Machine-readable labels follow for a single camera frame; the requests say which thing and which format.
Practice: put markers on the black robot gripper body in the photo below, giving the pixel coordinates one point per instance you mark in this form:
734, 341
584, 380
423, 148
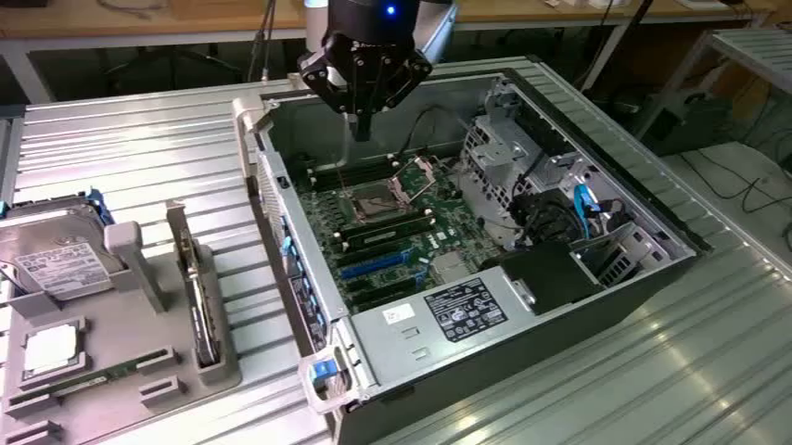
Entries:
372, 23

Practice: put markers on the Nvidia GPU graphics card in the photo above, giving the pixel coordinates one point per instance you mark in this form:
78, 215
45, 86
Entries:
196, 278

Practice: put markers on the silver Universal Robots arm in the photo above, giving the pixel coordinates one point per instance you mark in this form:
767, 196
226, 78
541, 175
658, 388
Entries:
443, 28

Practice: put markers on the black RAM slot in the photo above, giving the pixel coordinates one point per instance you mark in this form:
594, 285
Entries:
353, 180
353, 165
353, 175
353, 170

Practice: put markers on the silver CPU socket cover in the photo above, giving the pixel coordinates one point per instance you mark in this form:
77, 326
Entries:
413, 172

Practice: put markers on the thin silver locking lever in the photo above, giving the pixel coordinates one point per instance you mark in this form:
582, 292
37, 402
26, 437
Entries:
342, 174

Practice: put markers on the silver drive cage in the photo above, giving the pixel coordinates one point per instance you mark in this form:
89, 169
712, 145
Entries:
501, 153

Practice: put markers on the black office chair base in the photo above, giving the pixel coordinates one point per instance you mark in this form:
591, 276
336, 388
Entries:
173, 60

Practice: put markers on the CPU socket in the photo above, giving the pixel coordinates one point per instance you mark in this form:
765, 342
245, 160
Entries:
372, 206

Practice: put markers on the green motherboard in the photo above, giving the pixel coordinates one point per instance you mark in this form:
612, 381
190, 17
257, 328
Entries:
440, 227

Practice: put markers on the installed green RAM stick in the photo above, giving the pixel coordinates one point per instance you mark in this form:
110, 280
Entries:
384, 237

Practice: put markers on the blue plastic card retainer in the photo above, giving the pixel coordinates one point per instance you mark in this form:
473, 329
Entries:
286, 245

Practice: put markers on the black expansion slot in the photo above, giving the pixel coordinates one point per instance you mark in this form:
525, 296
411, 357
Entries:
381, 283
387, 296
372, 253

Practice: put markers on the blue expansion slot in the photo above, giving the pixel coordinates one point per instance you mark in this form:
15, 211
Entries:
372, 266

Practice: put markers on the silver chipset heat sink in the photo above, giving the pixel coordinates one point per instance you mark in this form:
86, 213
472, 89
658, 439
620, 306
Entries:
449, 268

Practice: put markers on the grey box machine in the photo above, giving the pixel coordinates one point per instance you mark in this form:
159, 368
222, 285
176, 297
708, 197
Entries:
680, 120

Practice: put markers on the black plastic shroud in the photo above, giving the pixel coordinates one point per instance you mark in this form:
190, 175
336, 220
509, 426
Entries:
544, 278

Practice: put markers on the white power supply sticker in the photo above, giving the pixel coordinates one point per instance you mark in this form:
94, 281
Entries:
400, 314

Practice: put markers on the black power supply label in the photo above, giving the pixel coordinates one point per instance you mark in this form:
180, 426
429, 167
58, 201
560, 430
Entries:
467, 310

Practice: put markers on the silver disk bay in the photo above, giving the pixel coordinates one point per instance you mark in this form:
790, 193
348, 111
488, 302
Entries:
619, 257

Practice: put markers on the metal slat side table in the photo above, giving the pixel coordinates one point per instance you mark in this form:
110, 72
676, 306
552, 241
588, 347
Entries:
748, 51

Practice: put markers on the white side table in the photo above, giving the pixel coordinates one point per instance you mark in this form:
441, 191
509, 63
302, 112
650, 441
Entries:
712, 194

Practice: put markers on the hard disk with blue carrier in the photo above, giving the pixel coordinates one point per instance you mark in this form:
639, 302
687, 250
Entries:
55, 259

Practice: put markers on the grey power supply unit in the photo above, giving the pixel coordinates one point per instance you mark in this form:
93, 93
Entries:
396, 352

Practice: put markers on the grey parts rack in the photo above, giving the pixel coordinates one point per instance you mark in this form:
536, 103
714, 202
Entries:
155, 334

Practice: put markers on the blue case latch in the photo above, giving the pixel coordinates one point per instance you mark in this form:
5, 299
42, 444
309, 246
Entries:
322, 371

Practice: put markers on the open black PC case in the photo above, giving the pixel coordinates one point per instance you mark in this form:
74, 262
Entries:
557, 352

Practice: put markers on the silver CPU chip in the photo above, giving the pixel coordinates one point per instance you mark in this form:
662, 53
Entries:
50, 350

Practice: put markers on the loose green RAM stick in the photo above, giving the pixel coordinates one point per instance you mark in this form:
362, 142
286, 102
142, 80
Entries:
81, 382

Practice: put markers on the wooden desk with white frame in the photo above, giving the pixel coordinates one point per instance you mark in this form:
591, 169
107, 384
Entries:
527, 11
93, 18

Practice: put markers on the small black case switch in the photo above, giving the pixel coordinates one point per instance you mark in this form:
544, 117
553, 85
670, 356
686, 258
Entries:
284, 182

